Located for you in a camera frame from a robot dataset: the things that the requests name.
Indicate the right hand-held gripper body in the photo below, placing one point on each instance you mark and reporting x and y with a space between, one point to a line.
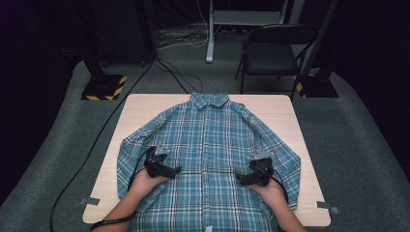
261 169

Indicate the dark cabinet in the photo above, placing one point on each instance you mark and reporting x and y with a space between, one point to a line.
125 32

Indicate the black stand with striped base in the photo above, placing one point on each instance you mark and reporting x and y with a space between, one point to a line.
317 85
103 87

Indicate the grey tape piece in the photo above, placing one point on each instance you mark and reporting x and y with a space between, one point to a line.
327 206
89 201

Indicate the white desk frame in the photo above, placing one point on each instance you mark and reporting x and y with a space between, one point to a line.
210 38

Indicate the black folding chair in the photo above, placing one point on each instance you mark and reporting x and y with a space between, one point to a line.
270 54

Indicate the person's right hand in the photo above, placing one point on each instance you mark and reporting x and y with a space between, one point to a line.
269 193

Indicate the person's left hand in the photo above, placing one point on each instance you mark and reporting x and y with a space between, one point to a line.
145 183

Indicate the blue plaid shirt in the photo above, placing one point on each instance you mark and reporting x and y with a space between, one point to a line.
209 135

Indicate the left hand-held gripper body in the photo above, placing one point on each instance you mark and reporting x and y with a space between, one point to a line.
156 161

